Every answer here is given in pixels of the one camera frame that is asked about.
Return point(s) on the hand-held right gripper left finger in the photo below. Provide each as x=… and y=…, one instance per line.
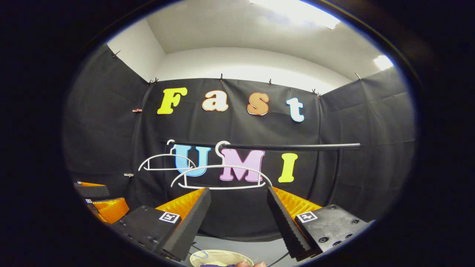
x=193, y=218

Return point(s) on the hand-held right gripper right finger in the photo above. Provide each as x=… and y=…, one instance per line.
x=282, y=222

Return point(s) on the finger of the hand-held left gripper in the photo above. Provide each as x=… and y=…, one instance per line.
x=111, y=209
x=92, y=190

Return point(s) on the cream laundry hamper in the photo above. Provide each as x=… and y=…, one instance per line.
x=222, y=256

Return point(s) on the white clothes hanger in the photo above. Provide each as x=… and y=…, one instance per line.
x=222, y=167
x=165, y=155

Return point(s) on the black clothes rack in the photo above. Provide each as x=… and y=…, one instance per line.
x=315, y=146

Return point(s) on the small ceiling light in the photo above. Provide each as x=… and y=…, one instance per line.
x=383, y=62

